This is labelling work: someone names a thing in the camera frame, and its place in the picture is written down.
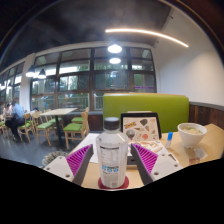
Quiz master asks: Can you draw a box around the flat round red coaster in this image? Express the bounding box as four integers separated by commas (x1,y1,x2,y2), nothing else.
97,175,130,190

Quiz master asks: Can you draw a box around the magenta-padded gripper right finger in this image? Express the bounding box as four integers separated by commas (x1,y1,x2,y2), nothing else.
130,143,184,186

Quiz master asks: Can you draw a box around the round pendant lamps group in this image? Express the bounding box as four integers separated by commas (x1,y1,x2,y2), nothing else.
25,43,123,80

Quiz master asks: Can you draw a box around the speckled black-and-white cup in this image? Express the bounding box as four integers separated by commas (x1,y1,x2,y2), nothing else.
41,150,69,168

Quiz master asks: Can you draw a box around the light wooden dining table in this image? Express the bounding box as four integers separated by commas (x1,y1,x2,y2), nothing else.
39,107,79,148

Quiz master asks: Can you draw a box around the green upholstered bench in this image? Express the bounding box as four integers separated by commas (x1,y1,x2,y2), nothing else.
102,92,190,134

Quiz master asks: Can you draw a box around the long curved ceiling light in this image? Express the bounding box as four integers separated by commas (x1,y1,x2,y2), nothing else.
105,27,190,48

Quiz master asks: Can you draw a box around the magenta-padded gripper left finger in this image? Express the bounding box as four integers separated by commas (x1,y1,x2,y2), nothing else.
43,143,95,187

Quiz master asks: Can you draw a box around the white paper sheet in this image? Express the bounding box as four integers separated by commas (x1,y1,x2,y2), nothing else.
77,133,101,164

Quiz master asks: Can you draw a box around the clear black-capped drink bottle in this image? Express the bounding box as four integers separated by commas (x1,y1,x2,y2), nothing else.
95,116,129,189

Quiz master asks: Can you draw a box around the small blue-capped bottle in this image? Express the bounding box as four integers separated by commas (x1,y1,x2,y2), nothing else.
165,131,174,149

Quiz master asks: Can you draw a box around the person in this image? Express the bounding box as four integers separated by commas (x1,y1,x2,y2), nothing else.
4,100,26,141
2,103,14,118

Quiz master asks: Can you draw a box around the wooden green-seated chairs group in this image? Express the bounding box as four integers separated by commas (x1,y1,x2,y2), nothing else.
0,106,91,150

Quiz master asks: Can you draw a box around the large dark-framed window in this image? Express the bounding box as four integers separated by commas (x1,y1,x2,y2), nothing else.
0,46,158,113

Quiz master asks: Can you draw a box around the small dark grey box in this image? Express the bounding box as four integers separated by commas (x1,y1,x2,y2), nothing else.
126,155,138,167

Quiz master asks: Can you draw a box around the white bowl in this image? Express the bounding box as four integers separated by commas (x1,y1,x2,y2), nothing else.
177,122,208,149

